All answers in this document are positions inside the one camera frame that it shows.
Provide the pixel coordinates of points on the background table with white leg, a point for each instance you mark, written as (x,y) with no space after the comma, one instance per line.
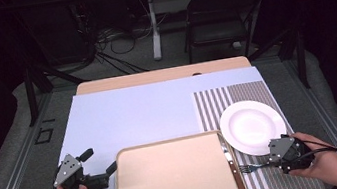
(155,35)

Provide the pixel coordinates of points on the light blue board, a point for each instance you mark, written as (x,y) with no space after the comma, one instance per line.
(132,116)

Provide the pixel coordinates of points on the black folding chair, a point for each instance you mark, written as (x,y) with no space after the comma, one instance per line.
(215,13)

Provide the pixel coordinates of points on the white round plate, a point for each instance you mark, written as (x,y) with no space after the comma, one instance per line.
(248,126)

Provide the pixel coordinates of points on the beige plastic tray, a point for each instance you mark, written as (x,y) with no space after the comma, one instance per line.
(175,177)

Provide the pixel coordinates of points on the striped grey placemat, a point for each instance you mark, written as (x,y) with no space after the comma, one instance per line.
(215,104)

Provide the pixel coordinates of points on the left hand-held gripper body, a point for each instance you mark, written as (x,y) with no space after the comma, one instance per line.
(68,171)

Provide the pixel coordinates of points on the black metal stand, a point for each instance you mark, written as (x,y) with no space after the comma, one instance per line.
(31,94)
(301,58)

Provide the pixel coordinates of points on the person's right hand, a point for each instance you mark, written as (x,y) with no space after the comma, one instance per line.
(328,161)

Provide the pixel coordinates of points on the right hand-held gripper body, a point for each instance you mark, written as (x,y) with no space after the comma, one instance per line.
(290,153)

